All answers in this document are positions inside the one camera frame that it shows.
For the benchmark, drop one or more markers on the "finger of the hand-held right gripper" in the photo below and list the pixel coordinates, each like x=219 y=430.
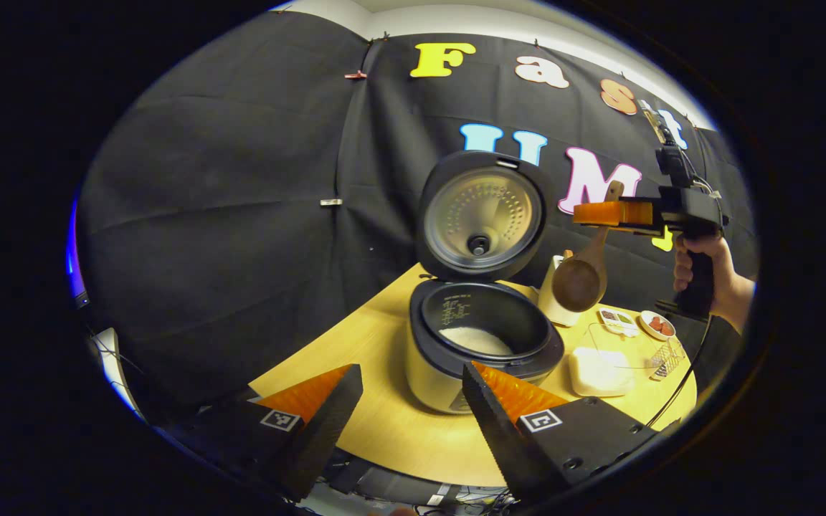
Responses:
x=614 y=213

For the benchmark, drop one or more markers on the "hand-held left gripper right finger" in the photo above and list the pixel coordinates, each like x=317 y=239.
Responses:
x=499 y=444

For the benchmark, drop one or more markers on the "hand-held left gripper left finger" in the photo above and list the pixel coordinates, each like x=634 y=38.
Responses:
x=320 y=437

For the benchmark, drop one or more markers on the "wooden spoon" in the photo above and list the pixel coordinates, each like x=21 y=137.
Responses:
x=578 y=283

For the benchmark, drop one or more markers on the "silver black rice cooker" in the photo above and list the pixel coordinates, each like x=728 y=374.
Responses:
x=477 y=215

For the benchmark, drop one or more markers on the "white divided bean dish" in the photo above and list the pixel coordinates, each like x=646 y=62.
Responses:
x=617 y=319

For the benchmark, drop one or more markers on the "white toaster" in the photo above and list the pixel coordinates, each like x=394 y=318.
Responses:
x=553 y=304

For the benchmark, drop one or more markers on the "white round plate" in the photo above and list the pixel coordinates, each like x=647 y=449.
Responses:
x=646 y=326

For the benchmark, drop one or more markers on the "black backdrop cloth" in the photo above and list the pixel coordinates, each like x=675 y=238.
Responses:
x=205 y=215

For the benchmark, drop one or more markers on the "red clothes peg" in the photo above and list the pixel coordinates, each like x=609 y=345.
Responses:
x=355 y=74

